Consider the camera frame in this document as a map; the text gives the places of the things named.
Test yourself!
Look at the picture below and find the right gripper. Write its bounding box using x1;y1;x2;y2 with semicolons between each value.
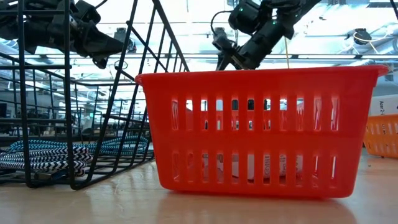
216;18;295;71

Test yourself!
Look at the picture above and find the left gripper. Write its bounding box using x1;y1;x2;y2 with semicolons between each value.
26;12;124;70

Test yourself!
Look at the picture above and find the black wire basket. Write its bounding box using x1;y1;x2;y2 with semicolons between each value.
0;0;190;190

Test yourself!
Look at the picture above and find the red slotted plastic basket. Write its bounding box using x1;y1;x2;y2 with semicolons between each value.
135;64;389;199

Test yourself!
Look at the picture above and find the teal braided cable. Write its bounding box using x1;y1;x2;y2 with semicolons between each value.
7;135;150;156

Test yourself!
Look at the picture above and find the black white braided cable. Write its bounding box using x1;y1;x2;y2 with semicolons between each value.
0;146;94;177

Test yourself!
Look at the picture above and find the large white box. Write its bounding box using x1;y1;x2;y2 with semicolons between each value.
368;94;398;116

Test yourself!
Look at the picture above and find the orange slotted plastic basket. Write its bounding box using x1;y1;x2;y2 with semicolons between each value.
363;113;398;159

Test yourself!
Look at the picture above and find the black ceiling cord reel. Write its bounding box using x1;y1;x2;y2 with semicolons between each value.
353;27;373;45
113;27;137;54

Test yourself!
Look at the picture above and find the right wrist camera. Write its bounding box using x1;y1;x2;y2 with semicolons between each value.
212;27;238;53

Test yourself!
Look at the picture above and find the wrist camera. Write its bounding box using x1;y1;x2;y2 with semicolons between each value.
212;27;238;53
71;0;102;25

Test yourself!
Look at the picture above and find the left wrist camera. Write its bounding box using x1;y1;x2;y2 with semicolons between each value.
71;0;102;25

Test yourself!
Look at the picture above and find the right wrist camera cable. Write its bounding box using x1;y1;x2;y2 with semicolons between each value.
210;10;234;32

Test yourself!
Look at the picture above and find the thick yellow power cord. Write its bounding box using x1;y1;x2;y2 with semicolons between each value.
283;36;290;70

